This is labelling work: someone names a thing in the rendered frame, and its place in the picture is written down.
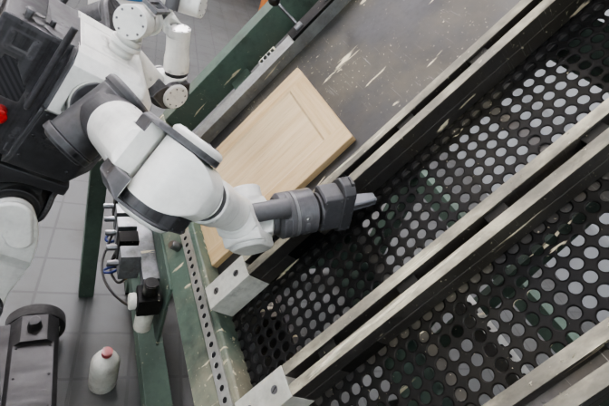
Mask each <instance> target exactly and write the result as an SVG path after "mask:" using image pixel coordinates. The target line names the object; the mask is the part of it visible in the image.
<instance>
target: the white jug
mask: <svg viewBox="0 0 609 406"><path fill-rule="evenodd" d="M120 363H121V359H120V356H119V355H118V354H117V353H116V352H115V351H114V350H112V348H111V347H109V346H107V347H104V348H103V349H102V350H100V351H98V352H97V353H96V354H95V355H94V356H93V357H92V360H91V365H90V372H89V379H88V387H89V389H90V391H91V392H93V393H95V394H100V395H101V394H105V393H108V392H110V391H111V390H112V389H113V388H114V387H115V385H116V382H117V378H118V372H119V368H120Z"/></svg>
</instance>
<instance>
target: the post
mask: <svg viewBox="0 0 609 406"><path fill-rule="evenodd" d="M103 162H104V161H98V162H97V164H96V165H95V166H94V167H93V168H92V170H90V173H89V182H88V192H87V201H86V211H85V220H84V230H83V240H82V258H81V268H80V277H79V287H78V297H79V298H80V297H93V295H94V287H95V279H96V272H97V265H98V257H99V250H100V242H101V234H102V221H103V213H104V208H103V204H104V203H105V199H106V190H107V188H106V187H105V185H104V184H103V182H102V175H101V171H100V167H101V165H102V163H103Z"/></svg>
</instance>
